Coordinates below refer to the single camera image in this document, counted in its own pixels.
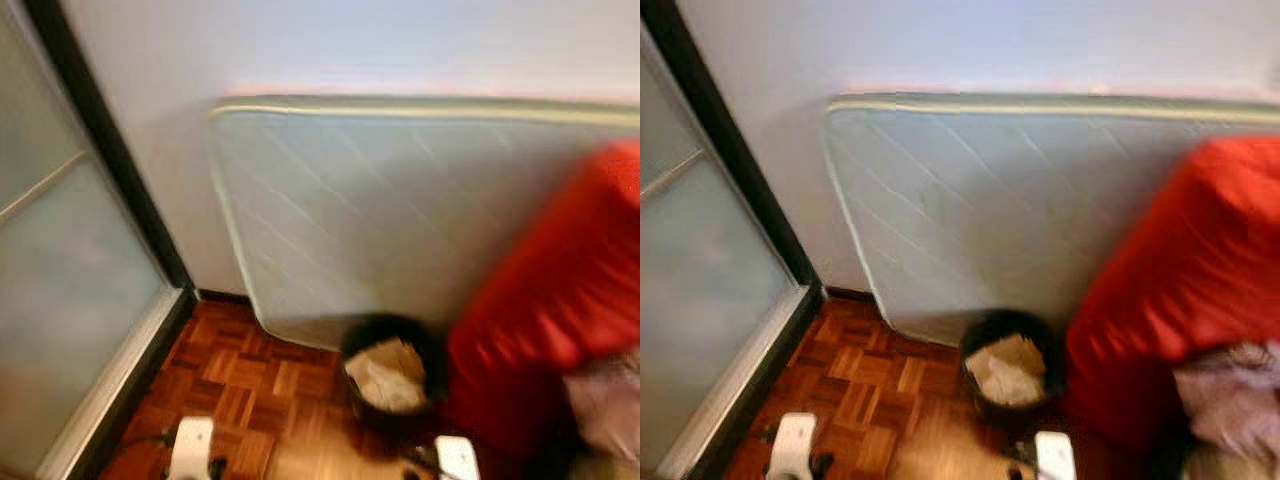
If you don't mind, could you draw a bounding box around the crumpled beige paper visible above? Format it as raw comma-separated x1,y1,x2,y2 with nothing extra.
345,338,429,413
965,333,1048,406

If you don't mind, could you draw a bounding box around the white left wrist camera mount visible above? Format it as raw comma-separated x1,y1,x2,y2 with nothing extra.
770,412,821,480
168,417,216,480

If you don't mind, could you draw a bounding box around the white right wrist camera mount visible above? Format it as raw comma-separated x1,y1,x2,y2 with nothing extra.
1033,430,1078,480
435,435,481,480

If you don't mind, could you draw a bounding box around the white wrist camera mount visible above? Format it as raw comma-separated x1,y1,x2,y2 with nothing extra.
435,435,481,480
168,417,216,480
770,412,821,480
1033,430,1078,480

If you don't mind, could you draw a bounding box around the bed with grey floral sheet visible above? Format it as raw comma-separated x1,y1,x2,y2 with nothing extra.
1180,447,1280,480

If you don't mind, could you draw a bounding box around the pink cartoon blanket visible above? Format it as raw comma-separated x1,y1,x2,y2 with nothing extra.
565,350,641,461
1172,340,1280,461

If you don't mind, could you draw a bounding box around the black wastebasket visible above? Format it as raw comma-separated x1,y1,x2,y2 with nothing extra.
960,308,1069,427
340,313,451,437

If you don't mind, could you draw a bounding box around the frosted glass sliding door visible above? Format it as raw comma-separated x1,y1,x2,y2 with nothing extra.
640,0,827,480
0,0,197,480

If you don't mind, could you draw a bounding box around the large red mattress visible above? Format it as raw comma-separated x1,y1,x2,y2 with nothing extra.
445,140,641,461
1062,135,1280,446

